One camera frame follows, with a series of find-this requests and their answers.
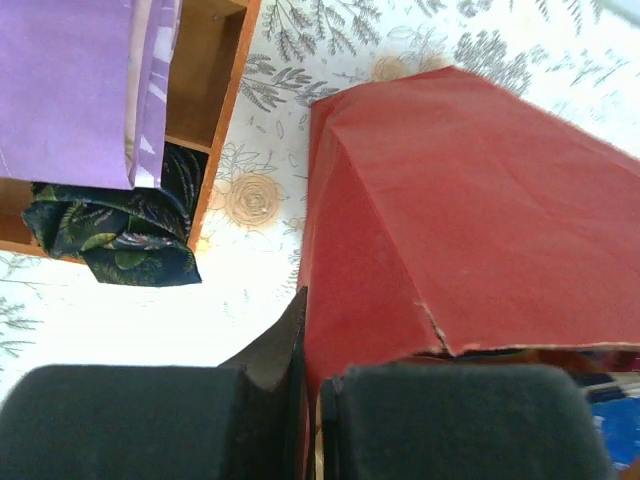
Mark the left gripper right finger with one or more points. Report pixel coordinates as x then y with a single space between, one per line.
459 422

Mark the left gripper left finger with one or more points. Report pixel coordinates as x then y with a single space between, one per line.
244 419

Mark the blue Doritos chip bag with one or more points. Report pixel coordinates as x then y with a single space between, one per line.
614 400

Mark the red paper bag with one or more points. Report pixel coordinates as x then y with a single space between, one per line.
451 224

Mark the dark floral cloth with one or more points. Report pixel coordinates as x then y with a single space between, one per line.
135 237

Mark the purple plastic package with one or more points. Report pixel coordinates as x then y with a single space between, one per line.
84 88

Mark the orange wooden tray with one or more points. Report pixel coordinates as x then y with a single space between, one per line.
212 47

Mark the floral table mat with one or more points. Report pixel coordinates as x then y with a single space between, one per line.
575 59

